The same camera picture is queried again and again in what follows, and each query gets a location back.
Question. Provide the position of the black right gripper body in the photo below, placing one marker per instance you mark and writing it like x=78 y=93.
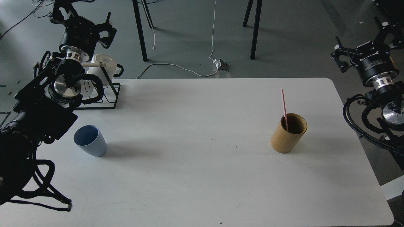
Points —
x=374 y=60

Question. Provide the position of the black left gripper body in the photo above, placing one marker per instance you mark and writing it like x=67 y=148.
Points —
x=80 y=33

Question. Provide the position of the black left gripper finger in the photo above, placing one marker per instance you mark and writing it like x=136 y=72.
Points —
x=56 y=16
x=106 y=41

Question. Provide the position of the blue cup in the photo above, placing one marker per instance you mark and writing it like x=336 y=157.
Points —
x=90 y=140

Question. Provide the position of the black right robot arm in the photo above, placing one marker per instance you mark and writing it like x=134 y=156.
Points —
x=383 y=113

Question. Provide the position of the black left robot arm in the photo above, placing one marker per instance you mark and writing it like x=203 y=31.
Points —
x=45 y=107

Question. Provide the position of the white mug on rack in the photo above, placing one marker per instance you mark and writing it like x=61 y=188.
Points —
x=105 y=67

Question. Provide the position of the black table leg left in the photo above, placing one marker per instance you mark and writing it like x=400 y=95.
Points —
x=139 y=27

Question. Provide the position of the black table leg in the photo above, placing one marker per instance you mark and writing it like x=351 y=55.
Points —
x=139 y=27
x=257 y=19

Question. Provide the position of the black table leg right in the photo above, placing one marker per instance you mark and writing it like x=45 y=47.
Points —
x=257 y=19

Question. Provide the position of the bamboo cylindrical holder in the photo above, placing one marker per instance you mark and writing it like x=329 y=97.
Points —
x=288 y=133

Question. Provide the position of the white power adapter on floor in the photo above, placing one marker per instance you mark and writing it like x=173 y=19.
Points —
x=220 y=65

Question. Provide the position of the black wire cup rack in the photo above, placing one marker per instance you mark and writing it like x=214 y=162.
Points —
x=107 y=101

